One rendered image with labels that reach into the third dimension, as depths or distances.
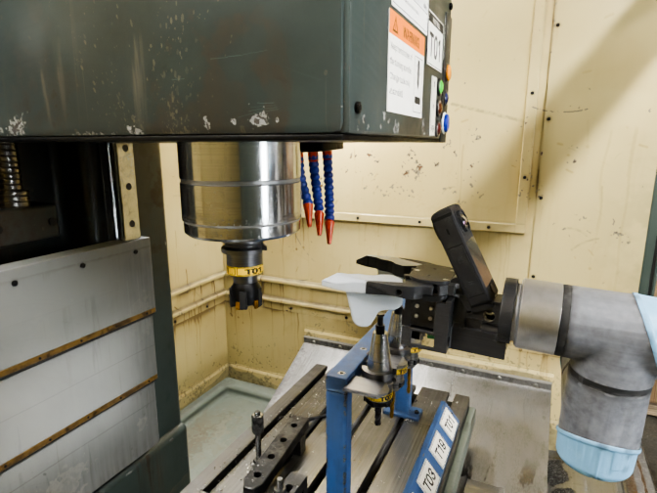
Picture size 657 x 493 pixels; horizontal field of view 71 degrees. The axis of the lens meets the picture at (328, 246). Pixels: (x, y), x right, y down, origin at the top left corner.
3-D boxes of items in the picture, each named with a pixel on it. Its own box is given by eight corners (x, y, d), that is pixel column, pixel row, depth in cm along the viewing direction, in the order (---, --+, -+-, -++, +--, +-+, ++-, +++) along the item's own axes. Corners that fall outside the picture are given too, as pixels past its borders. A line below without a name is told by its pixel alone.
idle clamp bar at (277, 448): (310, 441, 115) (309, 418, 113) (260, 519, 91) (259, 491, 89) (291, 437, 116) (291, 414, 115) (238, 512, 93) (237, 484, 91)
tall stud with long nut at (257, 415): (267, 460, 108) (265, 409, 105) (260, 467, 106) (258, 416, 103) (257, 456, 109) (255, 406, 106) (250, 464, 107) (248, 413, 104)
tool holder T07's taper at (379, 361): (372, 359, 87) (373, 325, 85) (395, 365, 84) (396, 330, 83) (363, 369, 83) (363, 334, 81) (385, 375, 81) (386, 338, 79)
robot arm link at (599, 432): (626, 437, 55) (643, 351, 52) (640, 501, 45) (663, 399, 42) (552, 418, 58) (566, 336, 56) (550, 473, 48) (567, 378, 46)
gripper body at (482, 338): (393, 343, 53) (504, 369, 48) (399, 271, 51) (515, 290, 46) (412, 321, 60) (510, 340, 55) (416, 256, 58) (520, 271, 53)
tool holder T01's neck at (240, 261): (238, 266, 68) (237, 246, 67) (269, 269, 67) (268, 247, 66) (220, 275, 64) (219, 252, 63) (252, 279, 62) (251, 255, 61)
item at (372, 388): (392, 386, 80) (393, 382, 80) (383, 402, 75) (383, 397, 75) (355, 379, 83) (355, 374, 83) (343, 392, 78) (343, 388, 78)
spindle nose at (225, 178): (223, 219, 74) (219, 142, 71) (318, 225, 69) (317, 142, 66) (156, 238, 59) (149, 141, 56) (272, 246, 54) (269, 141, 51)
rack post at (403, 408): (422, 412, 127) (427, 309, 121) (417, 422, 123) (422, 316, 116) (388, 403, 131) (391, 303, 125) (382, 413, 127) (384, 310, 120)
